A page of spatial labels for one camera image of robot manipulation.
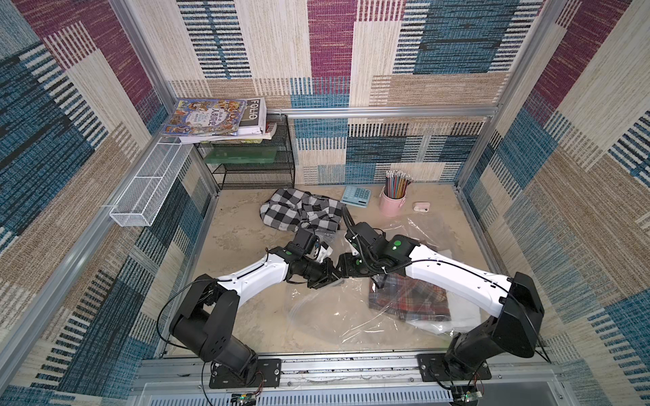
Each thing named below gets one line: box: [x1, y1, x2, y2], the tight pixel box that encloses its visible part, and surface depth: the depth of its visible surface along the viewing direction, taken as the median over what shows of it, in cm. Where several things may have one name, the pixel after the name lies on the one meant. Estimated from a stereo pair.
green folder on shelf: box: [203, 146, 278, 165], surface depth 100 cm
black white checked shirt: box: [259, 187, 347, 232], surface depth 110 cm
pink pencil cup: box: [379, 185, 408, 218], surface depth 106 cm
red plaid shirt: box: [369, 273, 452, 322], surface depth 83 cm
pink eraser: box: [413, 202, 431, 213], surface depth 113 cm
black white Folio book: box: [237, 97, 268, 136], surface depth 83 cm
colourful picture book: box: [160, 98, 248, 137], surface depth 83 cm
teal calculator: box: [340, 185, 372, 209], surface depth 117 cm
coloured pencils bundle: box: [385, 169, 414, 200], surface depth 104 cm
